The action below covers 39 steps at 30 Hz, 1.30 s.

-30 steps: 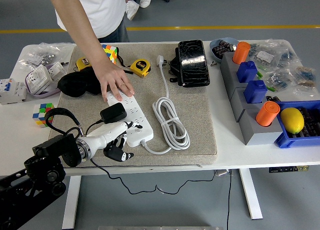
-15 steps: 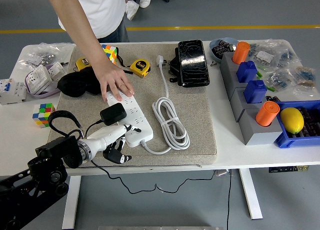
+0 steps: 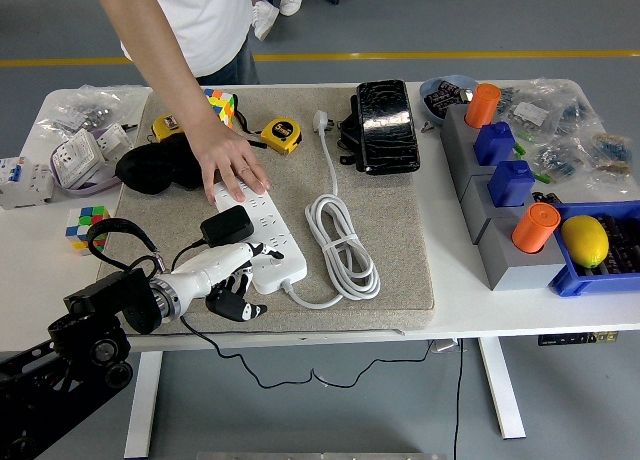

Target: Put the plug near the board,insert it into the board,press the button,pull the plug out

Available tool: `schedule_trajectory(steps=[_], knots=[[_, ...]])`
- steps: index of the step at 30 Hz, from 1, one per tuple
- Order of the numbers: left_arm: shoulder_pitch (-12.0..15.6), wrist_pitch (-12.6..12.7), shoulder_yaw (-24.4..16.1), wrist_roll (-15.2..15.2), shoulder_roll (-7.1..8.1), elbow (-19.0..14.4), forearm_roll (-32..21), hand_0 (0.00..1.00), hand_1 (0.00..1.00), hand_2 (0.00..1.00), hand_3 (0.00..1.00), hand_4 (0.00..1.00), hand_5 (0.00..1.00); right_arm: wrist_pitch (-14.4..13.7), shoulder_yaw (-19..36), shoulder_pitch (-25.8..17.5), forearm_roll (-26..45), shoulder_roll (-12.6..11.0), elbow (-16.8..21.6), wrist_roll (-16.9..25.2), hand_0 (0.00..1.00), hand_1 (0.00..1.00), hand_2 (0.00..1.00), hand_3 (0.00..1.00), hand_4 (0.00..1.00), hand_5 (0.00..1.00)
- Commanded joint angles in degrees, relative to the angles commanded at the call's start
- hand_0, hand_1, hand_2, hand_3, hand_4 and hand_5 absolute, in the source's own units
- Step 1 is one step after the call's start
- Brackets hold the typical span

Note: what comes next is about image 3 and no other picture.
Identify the grey-brown mat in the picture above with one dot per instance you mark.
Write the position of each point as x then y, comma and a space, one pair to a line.
390, 230

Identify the person's hand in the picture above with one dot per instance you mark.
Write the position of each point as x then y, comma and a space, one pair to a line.
230, 155

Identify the white power strip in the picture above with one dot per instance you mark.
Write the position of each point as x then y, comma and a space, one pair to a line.
287, 270

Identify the dark components in bowl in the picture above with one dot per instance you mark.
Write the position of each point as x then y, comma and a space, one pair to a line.
442, 97

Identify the glossy black case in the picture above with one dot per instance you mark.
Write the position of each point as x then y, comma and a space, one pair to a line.
387, 125

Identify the clear bag white parts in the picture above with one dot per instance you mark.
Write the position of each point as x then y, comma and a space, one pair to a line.
530, 112

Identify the person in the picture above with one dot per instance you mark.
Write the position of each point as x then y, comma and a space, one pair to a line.
210, 20

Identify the small black pin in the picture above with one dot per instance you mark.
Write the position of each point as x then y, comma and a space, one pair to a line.
131, 126

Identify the blue plastic bin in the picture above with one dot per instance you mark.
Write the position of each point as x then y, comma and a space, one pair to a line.
575, 280

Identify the yellow lemon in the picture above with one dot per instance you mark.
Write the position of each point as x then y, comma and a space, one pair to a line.
585, 240

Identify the orange cylinder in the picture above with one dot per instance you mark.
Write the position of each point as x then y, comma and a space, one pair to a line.
532, 227
482, 105

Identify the black cloth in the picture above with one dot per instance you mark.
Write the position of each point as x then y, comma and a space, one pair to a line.
150, 167

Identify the blue peg block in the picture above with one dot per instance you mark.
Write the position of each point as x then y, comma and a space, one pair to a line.
510, 182
492, 142

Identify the clear bag of resistors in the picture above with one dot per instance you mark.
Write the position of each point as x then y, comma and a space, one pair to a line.
612, 150
557, 157
575, 110

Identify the small metal clip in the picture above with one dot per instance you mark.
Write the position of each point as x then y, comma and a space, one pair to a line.
426, 126

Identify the loose black components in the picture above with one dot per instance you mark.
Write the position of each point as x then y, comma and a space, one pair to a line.
545, 197

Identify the black plug adapter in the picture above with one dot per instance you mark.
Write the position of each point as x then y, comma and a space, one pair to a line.
227, 225

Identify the person's forearm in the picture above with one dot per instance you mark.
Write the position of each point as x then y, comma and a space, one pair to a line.
165, 55

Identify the white circuit breaker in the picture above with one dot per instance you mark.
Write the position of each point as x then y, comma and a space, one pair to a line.
25, 180

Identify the yellow tape measure 5m print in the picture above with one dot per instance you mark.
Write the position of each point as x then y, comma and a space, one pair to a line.
280, 132

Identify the yellow tape measure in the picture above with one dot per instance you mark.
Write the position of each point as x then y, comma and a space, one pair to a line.
165, 125

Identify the grey holder block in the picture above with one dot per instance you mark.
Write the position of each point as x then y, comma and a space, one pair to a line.
475, 200
520, 275
462, 160
452, 125

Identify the metal bracket under table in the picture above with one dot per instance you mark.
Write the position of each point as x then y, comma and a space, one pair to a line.
445, 346

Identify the small colourful puzzle cube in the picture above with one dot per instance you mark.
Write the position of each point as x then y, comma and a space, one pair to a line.
80, 225

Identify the small green plastic piece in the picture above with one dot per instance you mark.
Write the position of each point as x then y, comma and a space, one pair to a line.
542, 177
520, 148

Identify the white table leg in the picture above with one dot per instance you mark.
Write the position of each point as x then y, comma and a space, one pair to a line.
142, 405
502, 390

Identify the light blue bowl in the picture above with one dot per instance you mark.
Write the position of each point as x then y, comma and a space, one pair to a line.
424, 100

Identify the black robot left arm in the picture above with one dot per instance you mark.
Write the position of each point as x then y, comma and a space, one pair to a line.
115, 290

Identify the dark components in bin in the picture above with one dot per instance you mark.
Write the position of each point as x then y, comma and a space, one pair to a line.
622, 245

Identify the white socket module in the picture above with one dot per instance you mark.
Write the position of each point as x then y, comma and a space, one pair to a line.
112, 140
75, 155

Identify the large colourful puzzle cube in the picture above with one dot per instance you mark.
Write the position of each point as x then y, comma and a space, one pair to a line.
222, 105

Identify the table control panel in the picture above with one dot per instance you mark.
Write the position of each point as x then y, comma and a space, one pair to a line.
575, 338

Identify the clear bag of screws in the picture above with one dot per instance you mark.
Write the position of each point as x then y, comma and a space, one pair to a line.
85, 112

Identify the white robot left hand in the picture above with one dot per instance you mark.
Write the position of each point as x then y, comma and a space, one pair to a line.
215, 270

